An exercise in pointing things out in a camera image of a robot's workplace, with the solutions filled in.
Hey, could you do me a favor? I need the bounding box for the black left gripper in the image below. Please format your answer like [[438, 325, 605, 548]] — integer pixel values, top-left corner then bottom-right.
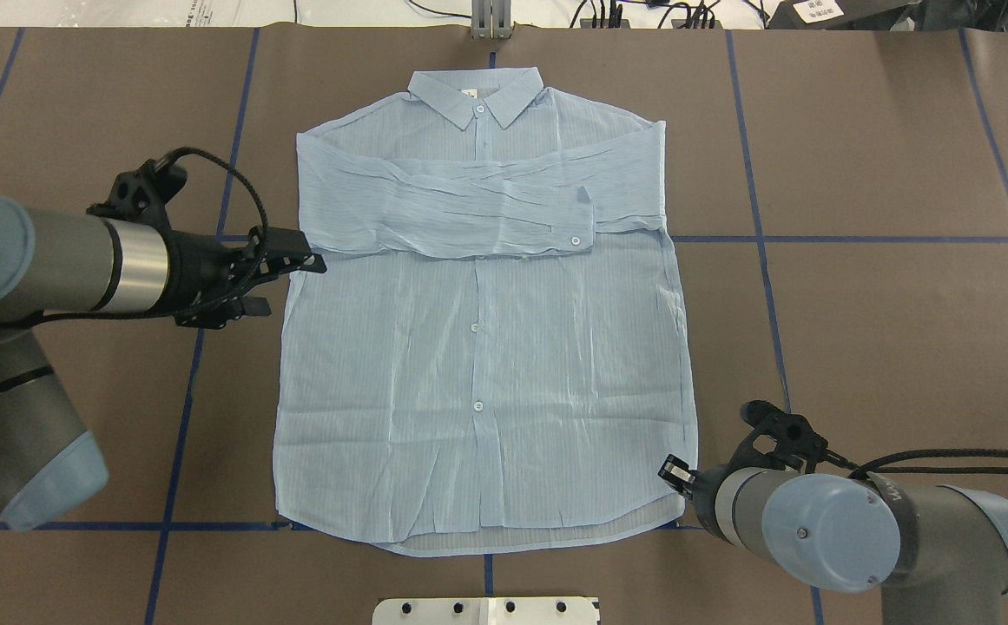
[[165, 228, 326, 329]]

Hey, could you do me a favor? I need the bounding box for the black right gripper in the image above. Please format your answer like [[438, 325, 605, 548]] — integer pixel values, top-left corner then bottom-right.
[[658, 455, 729, 530]]

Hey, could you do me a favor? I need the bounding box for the light blue button-up shirt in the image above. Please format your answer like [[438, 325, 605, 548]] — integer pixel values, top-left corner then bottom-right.
[[271, 68, 698, 556]]

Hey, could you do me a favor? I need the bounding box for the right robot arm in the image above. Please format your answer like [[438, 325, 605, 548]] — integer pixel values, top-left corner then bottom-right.
[[658, 455, 1008, 624]]

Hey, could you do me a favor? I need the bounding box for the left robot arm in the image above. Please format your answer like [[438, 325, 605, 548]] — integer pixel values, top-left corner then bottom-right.
[[0, 183, 326, 531]]

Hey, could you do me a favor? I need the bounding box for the black power adapter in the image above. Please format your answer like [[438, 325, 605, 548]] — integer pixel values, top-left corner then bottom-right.
[[766, 1, 920, 31]]

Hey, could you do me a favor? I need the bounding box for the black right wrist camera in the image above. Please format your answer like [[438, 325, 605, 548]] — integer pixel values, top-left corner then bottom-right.
[[731, 400, 828, 474]]

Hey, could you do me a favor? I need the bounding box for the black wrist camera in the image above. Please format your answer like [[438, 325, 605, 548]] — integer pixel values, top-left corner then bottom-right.
[[731, 400, 828, 474], [87, 159, 188, 231]]

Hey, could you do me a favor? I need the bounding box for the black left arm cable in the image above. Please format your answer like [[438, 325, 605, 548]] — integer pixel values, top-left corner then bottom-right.
[[156, 148, 272, 287]]

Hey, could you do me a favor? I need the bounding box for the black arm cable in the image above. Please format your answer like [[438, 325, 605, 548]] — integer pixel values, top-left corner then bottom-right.
[[156, 148, 272, 287], [825, 447, 1008, 483]]

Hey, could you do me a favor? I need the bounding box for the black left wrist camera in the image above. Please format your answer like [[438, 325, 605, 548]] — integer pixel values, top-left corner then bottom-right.
[[87, 159, 188, 231]]

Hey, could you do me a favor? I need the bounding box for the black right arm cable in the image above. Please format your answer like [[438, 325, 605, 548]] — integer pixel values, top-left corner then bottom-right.
[[825, 447, 1008, 483]]

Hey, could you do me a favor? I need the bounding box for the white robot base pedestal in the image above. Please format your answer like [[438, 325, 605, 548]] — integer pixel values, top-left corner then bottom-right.
[[372, 596, 602, 624]]

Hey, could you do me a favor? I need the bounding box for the aluminium frame post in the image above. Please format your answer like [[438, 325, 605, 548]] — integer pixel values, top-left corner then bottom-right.
[[471, 0, 514, 40]]

